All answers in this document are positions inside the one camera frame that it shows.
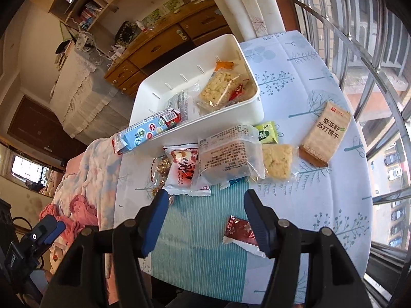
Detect white lace cloth cover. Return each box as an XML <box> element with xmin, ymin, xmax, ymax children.
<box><xmin>50</xmin><ymin>40</ymin><xmax>135</xmax><ymax>145</ymax></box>

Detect wooden desk with drawers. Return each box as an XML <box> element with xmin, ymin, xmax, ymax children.
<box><xmin>103</xmin><ymin>0</ymin><xmax>232</xmax><ymax>98</ymax></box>

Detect white power strip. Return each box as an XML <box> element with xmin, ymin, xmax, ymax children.
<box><xmin>107</xmin><ymin>46</ymin><xmax>127</xmax><ymax>61</ymax></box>

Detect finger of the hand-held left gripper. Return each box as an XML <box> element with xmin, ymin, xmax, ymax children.
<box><xmin>21</xmin><ymin>215</ymin><xmax>67</xmax><ymax>254</ymax></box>

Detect dark red small packet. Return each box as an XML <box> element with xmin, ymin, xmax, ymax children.
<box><xmin>222</xmin><ymin>215</ymin><xmax>268</xmax><ymax>258</ymax></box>

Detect red white snack packet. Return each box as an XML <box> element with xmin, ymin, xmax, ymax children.
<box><xmin>161</xmin><ymin>145</ymin><xmax>213</xmax><ymax>197</ymax></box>

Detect clear white packet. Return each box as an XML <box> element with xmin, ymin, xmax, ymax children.
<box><xmin>166</xmin><ymin>85</ymin><xmax>201</xmax><ymax>123</ymax></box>

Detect tree print tablecloth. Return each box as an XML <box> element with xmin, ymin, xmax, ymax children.
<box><xmin>112</xmin><ymin>30</ymin><xmax>375</xmax><ymax>296</ymax></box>

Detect nut bar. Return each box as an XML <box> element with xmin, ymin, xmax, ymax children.
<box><xmin>150</xmin><ymin>157</ymin><xmax>172</xmax><ymax>180</ymax></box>

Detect beige cracker packet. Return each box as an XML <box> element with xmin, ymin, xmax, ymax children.
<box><xmin>298</xmin><ymin>101</ymin><xmax>352</xmax><ymax>168</ymax></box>

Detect dark floral pouch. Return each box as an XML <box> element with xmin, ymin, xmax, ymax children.
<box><xmin>114</xmin><ymin>21</ymin><xmax>142</xmax><ymax>46</ymax></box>

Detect green printed cards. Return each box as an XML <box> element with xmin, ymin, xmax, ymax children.
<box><xmin>141</xmin><ymin>0</ymin><xmax>185</xmax><ymax>28</ymax></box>

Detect white plastic bin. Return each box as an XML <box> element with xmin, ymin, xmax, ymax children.
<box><xmin>128</xmin><ymin>34</ymin><xmax>265</xmax><ymax>142</ymax></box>

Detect puffed rice cake packet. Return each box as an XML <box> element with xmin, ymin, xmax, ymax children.
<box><xmin>261</xmin><ymin>143</ymin><xmax>301</xmax><ymax>181</ymax></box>
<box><xmin>196</xmin><ymin>68</ymin><xmax>245</xmax><ymax>113</ymax></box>

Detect teal striped placemat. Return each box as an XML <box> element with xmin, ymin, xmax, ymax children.
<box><xmin>149</xmin><ymin>180</ymin><xmax>267</xmax><ymax>296</ymax></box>

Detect blue crinkled packet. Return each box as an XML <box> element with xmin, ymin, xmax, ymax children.
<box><xmin>219</xmin><ymin>178</ymin><xmax>250</xmax><ymax>190</ymax></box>

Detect large clear pastry packet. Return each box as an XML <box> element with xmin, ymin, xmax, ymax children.
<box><xmin>197</xmin><ymin>123</ymin><xmax>267</xmax><ymax>184</ymax></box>

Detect pastel patterned blanket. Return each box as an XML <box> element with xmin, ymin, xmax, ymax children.
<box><xmin>51</xmin><ymin>138</ymin><xmax>121</xmax><ymax>232</ymax></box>

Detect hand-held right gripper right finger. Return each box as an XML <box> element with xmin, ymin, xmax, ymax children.
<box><xmin>243</xmin><ymin>189</ymin><xmax>373</xmax><ymax>308</ymax></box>

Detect brown wooden door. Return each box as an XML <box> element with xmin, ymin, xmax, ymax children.
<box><xmin>6</xmin><ymin>94</ymin><xmax>89</xmax><ymax>167</ymax></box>

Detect small side window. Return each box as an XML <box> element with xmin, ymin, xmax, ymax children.
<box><xmin>10</xmin><ymin>152</ymin><xmax>63</xmax><ymax>195</ymax></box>

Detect black hat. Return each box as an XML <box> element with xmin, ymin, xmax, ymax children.
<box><xmin>55</xmin><ymin>40</ymin><xmax>76</xmax><ymax>55</ymax></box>

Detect blue red biscuit packet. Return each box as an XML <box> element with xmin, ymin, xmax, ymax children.
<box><xmin>111</xmin><ymin>109</ymin><xmax>181</xmax><ymax>155</ymax></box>

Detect patterned hanging bag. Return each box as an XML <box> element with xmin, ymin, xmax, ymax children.
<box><xmin>74</xmin><ymin>32</ymin><xmax>96</xmax><ymax>52</ymax></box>

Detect red seed packet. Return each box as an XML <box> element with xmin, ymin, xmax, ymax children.
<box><xmin>229</xmin><ymin>83</ymin><xmax>249</xmax><ymax>104</ymax></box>

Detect small green packet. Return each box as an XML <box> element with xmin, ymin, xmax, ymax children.
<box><xmin>255</xmin><ymin>121</ymin><xmax>280</xmax><ymax>145</ymax></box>

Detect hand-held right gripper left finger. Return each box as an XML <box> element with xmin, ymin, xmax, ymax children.
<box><xmin>39</xmin><ymin>189</ymin><xmax>170</xmax><ymax>308</ymax></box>

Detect cream leaf print curtain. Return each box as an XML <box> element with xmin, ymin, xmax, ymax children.
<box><xmin>196</xmin><ymin>0</ymin><xmax>289</xmax><ymax>39</ymax></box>

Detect metal window grille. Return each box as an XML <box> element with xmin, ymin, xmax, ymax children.
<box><xmin>283</xmin><ymin>0</ymin><xmax>411</xmax><ymax>296</ymax></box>

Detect pink ruffled blanket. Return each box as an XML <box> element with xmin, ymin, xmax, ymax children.
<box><xmin>39</xmin><ymin>194</ymin><xmax>100</xmax><ymax>254</ymax></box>

